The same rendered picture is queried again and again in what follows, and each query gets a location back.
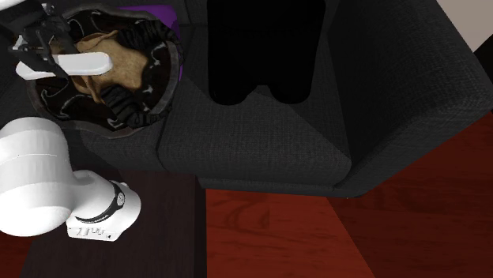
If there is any dark grey sofa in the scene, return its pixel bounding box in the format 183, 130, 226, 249
0, 0, 493, 198

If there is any white oblong object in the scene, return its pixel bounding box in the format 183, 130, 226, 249
15, 51, 114, 81

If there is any dark round bag, tan patch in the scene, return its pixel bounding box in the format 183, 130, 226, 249
25, 4, 185, 139

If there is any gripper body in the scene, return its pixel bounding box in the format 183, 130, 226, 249
20, 11, 66, 44

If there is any purple flat object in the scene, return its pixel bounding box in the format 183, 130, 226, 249
115, 4, 183, 83

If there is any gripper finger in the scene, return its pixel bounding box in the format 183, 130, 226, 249
53, 20, 81, 55
8, 37, 72, 81

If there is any black lobed cushion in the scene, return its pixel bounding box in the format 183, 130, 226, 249
207, 0, 327, 106

